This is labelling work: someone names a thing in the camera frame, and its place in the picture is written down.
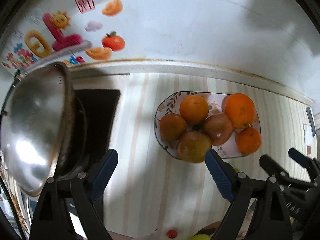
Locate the blue smartphone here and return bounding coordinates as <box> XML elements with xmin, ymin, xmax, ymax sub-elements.
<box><xmin>306</xmin><ymin>107</ymin><xmax>316</xmax><ymax>137</ymax></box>

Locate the brown green round fruit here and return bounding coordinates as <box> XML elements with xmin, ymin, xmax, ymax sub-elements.
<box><xmin>176</xmin><ymin>130</ymin><xmax>212</xmax><ymax>163</ymax></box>

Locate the steel wok lid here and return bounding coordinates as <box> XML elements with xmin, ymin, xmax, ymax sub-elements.
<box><xmin>1</xmin><ymin>62</ymin><xmax>75</xmax><ymax>197</ymax></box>

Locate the floral oval ceramic plate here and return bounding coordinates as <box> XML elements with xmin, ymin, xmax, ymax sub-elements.
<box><xmin>153</xmin><ymin>90</ymin><xmax>262</xmax><ymax>160</ymax></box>

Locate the red cherry tomato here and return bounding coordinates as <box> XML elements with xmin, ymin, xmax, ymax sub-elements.
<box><xmin>166</xmin><ymin>229</ymin><xmax>178</xmax><ymax>239</ymax></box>

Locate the wok with steel handle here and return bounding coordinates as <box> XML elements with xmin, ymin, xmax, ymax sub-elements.
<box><xmin>55</xmin><ymin>91</ymin><xmax>87</xmax><ymax>177</ymax></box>

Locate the brown orange round fruit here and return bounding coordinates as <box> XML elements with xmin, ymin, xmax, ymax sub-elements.
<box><xmin>159</xmin><ymin>113</ymin><xmax>187</xmax><ymax>141</ymax></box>

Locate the small orange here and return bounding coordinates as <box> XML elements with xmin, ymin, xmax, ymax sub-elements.
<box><xmin>179</xmin><ymin>95</ymin><xmax>209</xmax><ymax>125</ymax></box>
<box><xmin>236</xmin><ymin>127</ymin><xmax>262</xmax><ymax>155</ymax></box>

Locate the green apple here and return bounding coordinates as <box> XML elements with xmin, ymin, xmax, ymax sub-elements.
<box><xmin>188</xmin><ymin>234</ymin><xmax>210</xmax><ymax>240</ymax></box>

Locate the colourful wall sticker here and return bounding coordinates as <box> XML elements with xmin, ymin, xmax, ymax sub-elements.
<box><xmin>1</xmin><ymin>0</ymin><xmax>126</xmax><ymax>73</ymax></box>

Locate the black induction cooktop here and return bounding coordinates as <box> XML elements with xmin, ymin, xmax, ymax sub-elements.
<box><xmin>75</xmin><ymin>89</ymin><xmax>120</xmax><ymax>170</ymax></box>

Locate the dark red round fruit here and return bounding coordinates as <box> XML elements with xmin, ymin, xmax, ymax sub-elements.
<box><xmin>202</xmin><ymin>113</ymin><xmax>234</xmax><ymax>146</ymax></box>

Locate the large orange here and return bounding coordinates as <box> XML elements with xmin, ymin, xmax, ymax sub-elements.
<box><xmin>223</xmin><ymin>93</ymin><xmax>255</xmax><ymax>129</ymax></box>

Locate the white paper sheet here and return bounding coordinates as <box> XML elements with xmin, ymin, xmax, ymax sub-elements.
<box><xmin>303</xmin><ymin>125</ymin><xmax>313</xmax><ymax>146</ymax></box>

